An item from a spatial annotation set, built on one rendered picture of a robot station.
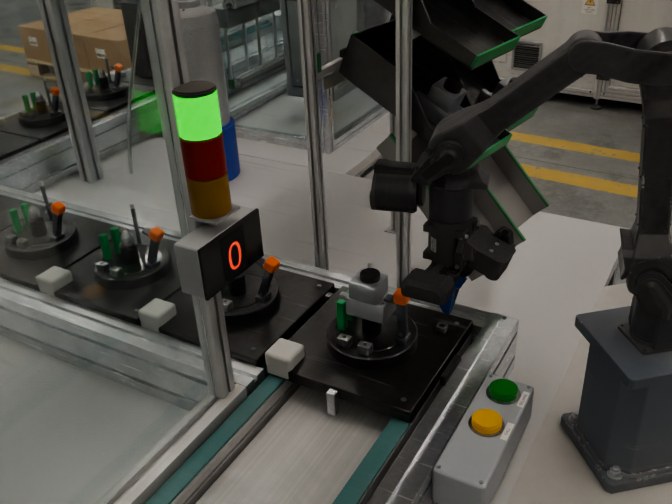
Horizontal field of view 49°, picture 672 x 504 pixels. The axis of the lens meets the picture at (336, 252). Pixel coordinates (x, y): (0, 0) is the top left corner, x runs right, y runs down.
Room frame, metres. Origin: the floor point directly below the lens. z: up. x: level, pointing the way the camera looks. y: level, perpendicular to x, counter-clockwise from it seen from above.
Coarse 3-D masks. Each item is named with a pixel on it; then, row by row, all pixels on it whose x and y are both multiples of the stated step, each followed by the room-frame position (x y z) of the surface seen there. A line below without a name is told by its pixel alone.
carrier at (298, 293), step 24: (240, 288) 1.03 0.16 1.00; (288, 288) 1.07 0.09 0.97; (312, 288) 1.07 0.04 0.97; (240, 312) 0.98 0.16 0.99; (264, 312) 0.99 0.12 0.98; (288, 312) 1.00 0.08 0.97; (312, 312) 1.01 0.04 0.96; (240, 336) 0.94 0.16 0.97; (264, 336) 0.93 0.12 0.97; (288, 336) 0.95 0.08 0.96; (240, 360) 0.89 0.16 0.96; (264, 360) 0.89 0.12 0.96
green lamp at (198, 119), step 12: (204, 96) 0.79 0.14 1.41; (216, 96) 0.80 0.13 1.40; (180, 108) 0.79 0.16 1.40; (192, 108) 0.78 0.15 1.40; (204, 108) 0.78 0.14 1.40; (216, 108) 0.80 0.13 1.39; (180, 120) 0.79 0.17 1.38; (192, 120) 0.78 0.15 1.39; (204, 120) 0.78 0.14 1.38; (216, 120) 0.79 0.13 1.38; (180, 132) 0.79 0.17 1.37; (192, 132) 0.78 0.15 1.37; (204, 132) 0.78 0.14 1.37; (216, 132) 0.79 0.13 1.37
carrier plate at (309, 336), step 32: (320, 320) 0.97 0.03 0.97; (416, 320) 0.96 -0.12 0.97; (448, 320) 0.95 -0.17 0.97; (320, 352) 0.89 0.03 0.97; (416, 352) 0.87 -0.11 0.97; (448, 352) 0.87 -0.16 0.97; (320, 384) 0.82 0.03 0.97; (352, 384) 0.81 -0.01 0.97; (384, 384) 0.80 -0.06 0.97; (416, 384) 0.80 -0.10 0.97
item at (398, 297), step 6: (390, 294) 0.90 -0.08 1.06; (396, 294) 0.88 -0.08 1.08; (384, 300) 0.89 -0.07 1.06; (390, 300) 0.88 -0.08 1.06; (396, 300) 0.88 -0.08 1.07; (402, 300) 0.87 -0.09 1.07; (408, 300) 0.88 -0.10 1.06; (402, 306) 0.87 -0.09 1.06; (402, 312) 0.87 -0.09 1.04; (402, 318) 0.87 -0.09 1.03; (402, 324) 0.87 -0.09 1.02; (402, 330) 0.87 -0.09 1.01; (402, 336) 0.87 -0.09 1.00
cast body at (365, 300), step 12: (360, 276) 0.90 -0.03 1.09; (372, 276) 0.90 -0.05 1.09; (384, 276) 0.91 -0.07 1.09; (360, 288) 0.89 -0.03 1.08; (372, 288) 0.88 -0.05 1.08; (384, 288) 0.90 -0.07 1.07; (348, 300) 0.90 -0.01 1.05; (360, 300) 0.89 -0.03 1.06; (372, 300) 0.88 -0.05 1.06; (348, 312) 0.90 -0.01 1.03; (360, 312) 0.89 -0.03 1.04; (372, 312) 0.88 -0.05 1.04; (384, 312) 0.88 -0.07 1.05
